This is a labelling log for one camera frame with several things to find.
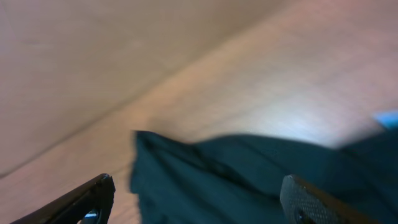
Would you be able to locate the light blue garment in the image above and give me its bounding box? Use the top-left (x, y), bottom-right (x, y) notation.
top-left (374, 110), bottom-right (398, 129)

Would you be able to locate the black t-shirt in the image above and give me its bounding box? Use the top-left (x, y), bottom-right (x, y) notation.
top-left (131, 131), bottom-right (397, 223)

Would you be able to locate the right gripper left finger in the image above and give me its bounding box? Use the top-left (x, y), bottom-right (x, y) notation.
top-left (11, 174), bottom-right (116, 224)

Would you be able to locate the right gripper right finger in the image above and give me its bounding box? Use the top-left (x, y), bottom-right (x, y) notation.
top-left (280, 175), bottom-right (377, 224)

